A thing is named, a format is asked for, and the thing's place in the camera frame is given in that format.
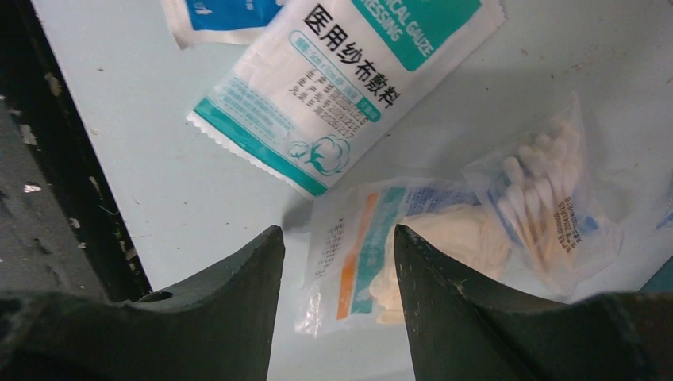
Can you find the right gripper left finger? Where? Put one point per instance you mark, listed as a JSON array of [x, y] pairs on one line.
[[217, 324]]

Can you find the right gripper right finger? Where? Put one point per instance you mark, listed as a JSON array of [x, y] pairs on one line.
[[463, 325]]

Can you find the cotton bag with orange label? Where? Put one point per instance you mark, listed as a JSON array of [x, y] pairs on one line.
[[351, 279]]

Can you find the cotton swabs bag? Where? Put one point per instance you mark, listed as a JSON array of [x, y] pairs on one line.
[[537, 187]]

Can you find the dark teal divided tray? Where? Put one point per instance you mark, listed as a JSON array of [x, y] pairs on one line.
[[661, 281]]

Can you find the medical gauze dressing packet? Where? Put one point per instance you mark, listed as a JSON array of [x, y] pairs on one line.
[[327, 79]]

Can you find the blue alcohol pad right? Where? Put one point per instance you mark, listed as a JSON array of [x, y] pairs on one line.
[[237, 22]]

